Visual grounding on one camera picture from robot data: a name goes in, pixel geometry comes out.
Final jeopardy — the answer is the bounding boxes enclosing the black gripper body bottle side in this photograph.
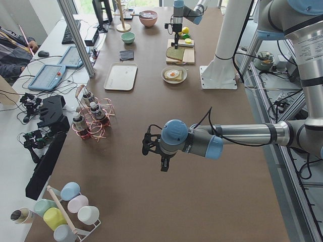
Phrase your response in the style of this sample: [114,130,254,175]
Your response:
[161,155,171,164]

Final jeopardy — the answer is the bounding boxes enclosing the black gripper body lemon side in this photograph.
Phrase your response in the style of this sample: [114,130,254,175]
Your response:
[173,32,179,49]

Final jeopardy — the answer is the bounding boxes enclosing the fried egg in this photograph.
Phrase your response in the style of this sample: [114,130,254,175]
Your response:
[164,70,180,79]

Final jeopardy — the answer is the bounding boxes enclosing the bread slice with egg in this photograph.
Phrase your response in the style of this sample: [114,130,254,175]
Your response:
[164,70,183,82]

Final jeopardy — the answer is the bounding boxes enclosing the robot arm near lemons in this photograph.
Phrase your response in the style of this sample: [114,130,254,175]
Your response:
[172,0,210,49]

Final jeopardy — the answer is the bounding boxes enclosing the robot arm near bottles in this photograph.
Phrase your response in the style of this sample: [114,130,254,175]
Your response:
[156,1,322,171]

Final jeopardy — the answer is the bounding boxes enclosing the cream serving tray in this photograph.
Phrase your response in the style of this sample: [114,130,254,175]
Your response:
[103,63,137,91]

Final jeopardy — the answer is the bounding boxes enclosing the yellow lemon upper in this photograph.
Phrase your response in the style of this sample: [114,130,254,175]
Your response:
[182,27,190,34]

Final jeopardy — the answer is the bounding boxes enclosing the steel muddler black tip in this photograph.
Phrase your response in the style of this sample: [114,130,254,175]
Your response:
[171,42,194,48]

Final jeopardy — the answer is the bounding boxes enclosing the green lime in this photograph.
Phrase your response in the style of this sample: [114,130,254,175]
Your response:
[185,38,192,44]

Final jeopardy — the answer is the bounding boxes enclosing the wooden cutting board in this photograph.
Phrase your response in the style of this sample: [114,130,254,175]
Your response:
[166,39,195,65]

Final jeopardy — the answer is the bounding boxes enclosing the pink bowl with ice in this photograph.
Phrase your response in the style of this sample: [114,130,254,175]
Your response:
[139,10,158,27]

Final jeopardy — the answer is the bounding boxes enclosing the mint green bowl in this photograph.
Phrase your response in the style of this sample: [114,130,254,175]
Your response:
[121,32,135,44]

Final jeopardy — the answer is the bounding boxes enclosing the grey folded cloth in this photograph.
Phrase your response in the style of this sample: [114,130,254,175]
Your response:
[119,49,134,61]

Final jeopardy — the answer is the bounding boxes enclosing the wooden mug tree stand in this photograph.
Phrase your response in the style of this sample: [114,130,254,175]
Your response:
[114,0,131,33]

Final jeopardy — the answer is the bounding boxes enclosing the drink bottle top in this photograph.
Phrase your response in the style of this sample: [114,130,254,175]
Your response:
[82,92,96,107]

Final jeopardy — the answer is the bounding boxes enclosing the blue teach pendant far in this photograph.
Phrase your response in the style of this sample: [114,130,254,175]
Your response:
[58,46,83,69]

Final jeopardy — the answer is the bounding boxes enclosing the blue teach pendant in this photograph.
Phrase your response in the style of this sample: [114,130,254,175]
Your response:
[28,65,66,91]
[58,46,83,69]

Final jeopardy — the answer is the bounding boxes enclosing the black keyboard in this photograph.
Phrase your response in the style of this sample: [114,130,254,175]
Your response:
[61,20,81,44]

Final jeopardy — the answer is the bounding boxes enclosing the white cup rack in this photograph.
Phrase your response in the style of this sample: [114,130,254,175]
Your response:
[34,182,101,241]

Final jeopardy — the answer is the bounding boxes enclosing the black computer mouse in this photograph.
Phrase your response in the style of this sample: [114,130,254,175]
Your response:
[38,50,49,57]

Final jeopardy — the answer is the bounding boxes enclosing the blue teach pendant near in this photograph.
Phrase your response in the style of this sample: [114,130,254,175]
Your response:
[28,65,66,91]

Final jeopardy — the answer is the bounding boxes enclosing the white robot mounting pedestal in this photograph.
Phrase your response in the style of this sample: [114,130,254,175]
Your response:
[200,0,254,90]

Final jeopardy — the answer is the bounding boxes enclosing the copper wire bottle rack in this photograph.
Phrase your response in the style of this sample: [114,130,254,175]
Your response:
[72,85,116,141]

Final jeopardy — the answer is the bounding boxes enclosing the aluminium frame post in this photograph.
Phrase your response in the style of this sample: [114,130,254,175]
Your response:
[57,0,95,78]

